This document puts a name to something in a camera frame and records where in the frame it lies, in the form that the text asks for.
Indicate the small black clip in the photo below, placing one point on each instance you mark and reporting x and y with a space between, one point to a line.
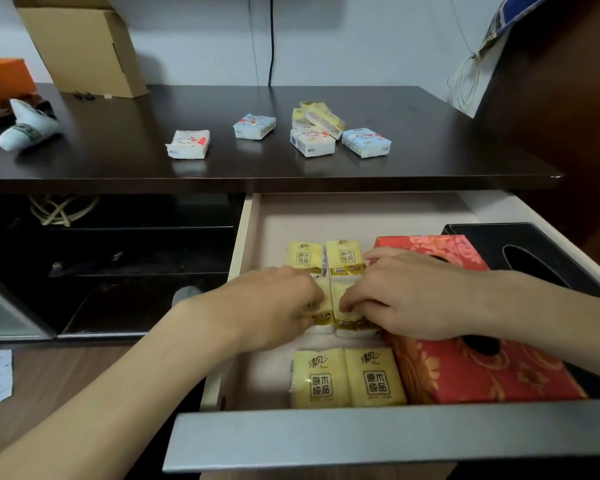
84 95

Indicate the person's left forearm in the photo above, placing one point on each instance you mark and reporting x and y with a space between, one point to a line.
110 399

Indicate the person's right forearm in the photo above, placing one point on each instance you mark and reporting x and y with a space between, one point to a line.
560 319

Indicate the person's right fingers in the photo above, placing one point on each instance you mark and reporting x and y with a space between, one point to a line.
367 299

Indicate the white blue tissue packet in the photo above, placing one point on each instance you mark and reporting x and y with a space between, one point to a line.
254 126

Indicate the orange box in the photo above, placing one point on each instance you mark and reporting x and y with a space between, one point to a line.
2 79

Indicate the black glass shelf unit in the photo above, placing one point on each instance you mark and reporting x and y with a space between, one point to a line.
110 274

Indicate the person's left hand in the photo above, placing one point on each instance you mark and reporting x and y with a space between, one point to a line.
265 304

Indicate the white red tissue packet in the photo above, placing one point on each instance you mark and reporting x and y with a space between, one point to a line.
189 144

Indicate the dark wooden cabinet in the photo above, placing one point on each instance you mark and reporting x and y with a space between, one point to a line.
560 109

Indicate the rows of yellow packets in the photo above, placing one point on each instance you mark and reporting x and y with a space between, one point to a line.
347 377

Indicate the black tissue box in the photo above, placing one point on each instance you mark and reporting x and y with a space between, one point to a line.
490 242

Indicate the red floral tissue box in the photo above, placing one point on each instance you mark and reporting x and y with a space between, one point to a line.
480 372

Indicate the light blue tissue packet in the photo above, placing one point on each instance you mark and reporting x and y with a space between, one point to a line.
366 142

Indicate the white drawer with grey front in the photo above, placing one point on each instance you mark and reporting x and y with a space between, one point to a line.
380 434

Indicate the person's right hand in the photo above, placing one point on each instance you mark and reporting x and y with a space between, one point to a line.
430 299

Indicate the white yellow tissue packet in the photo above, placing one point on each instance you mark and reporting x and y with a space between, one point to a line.
312 143

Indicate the brown cardboard box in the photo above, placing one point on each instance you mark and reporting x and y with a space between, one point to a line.
85 49

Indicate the blue striped cloth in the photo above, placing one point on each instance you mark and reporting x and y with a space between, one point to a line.
510 17

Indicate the person's left fingers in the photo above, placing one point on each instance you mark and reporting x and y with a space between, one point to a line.
312 297

